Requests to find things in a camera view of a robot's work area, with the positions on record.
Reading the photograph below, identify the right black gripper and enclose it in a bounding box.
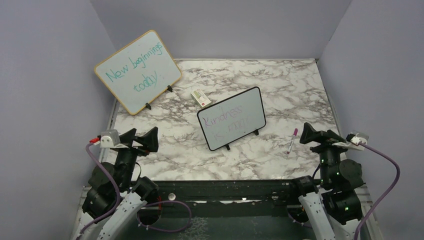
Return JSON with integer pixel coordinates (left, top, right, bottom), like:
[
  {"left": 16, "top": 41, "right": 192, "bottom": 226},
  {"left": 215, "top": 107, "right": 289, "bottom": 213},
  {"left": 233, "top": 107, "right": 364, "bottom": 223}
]
[{"left": 300, "top": 121, "right": 353, "bottom": 186}]

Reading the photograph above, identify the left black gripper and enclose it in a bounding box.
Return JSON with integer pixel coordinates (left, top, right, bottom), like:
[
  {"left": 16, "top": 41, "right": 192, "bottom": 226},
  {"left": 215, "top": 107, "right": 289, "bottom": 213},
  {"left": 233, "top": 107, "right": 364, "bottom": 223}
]
[{"left": 115, "top": 126, "right": 159, "bottom": 190}]

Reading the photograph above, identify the magenta capped whiteboard marker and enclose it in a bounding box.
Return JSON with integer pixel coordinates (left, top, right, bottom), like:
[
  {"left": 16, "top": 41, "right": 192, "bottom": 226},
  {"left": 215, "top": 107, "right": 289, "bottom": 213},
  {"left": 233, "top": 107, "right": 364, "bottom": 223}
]
[{"left": 286, "top": 128, "right": 299, "bottom": 155}]

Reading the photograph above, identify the black-framed whiteboard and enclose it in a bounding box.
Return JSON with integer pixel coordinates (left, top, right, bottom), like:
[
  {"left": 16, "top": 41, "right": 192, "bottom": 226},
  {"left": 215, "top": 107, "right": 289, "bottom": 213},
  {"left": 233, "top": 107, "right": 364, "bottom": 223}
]
[{"left": 196, "top": 86, "right": 267, "bottom": 151}]

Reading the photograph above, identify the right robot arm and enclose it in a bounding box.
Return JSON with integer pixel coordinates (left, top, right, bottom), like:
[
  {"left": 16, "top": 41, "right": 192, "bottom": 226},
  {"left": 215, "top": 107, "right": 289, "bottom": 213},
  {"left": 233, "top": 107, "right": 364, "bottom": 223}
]
[{"left": 288, "top": 122, "right": 365, "bottom": 240}]

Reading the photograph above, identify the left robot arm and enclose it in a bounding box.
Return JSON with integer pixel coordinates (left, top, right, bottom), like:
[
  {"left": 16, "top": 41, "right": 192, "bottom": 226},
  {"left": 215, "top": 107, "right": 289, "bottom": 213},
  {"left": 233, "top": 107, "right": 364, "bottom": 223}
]
[{"left": 72, "top": 126, "right": 160, "bottom": 240}]

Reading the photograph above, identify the wood-framed whiteboard with writing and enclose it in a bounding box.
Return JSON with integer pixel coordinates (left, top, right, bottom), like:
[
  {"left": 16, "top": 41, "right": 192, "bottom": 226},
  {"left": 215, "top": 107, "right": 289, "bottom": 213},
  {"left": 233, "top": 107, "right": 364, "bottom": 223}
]
[{"left": 94, "top": 30, "right": 183, "bottom": 115}]

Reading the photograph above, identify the small green white box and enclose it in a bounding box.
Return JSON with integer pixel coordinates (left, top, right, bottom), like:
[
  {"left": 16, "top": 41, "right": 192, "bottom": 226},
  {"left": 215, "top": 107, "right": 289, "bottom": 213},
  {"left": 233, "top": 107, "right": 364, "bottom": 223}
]
[{"left": 190, "top": 89, "right": 213, "bottom": 109}]

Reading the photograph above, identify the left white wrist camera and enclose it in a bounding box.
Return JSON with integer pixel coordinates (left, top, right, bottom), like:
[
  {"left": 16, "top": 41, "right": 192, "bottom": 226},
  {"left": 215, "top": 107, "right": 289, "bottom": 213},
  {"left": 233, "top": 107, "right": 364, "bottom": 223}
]
[{"left": 99, "top": 129, "right": 128, "bottom": 149}]

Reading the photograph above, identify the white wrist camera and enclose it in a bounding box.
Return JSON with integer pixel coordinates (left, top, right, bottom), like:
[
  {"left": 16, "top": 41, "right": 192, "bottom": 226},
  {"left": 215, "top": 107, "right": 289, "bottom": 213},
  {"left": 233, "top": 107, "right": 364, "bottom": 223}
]
[
  {"left": 99, "top": 129, "right": 128, "bottom": 149},
  {"left": 332, "top": 131, "right": 369, "bottom": 151}
]

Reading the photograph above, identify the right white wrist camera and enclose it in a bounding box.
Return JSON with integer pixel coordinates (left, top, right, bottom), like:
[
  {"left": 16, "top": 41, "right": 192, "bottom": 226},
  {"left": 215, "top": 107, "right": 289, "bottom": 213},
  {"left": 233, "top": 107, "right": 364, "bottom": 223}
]
[{"left": 332, "top": 131, "right": 369, "bottom": 151}]

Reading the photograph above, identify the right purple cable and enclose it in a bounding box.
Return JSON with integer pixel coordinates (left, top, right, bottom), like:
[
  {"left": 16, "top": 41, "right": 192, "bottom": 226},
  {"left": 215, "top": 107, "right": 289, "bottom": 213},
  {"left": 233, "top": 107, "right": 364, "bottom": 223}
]
[{"left": 287, "top": 139, "right": 401, "bottom": 240}]

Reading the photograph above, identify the purple cable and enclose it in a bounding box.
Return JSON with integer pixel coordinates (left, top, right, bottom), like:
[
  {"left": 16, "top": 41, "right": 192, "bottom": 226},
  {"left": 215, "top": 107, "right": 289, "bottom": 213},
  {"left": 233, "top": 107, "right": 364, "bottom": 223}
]
[
  {"left": 287, "top": 139, "right": 401, "bottom": 240},
  {"left": 75, "top": 137, "right": 193, "bottom": 240}
]

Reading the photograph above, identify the black metal base rail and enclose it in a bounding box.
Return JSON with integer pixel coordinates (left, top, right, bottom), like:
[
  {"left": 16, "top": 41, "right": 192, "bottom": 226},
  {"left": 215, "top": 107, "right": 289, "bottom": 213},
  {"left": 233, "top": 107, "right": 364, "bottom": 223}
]
[{"left": 147, "top": 179, "right": 300, "bottom": 218}]

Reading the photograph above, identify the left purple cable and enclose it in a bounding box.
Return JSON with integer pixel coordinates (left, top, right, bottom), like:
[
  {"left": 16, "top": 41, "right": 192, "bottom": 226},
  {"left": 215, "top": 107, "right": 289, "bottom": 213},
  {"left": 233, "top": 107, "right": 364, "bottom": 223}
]
[{"left": 75, "top": 137, "right": 193, "bottom": 240}]

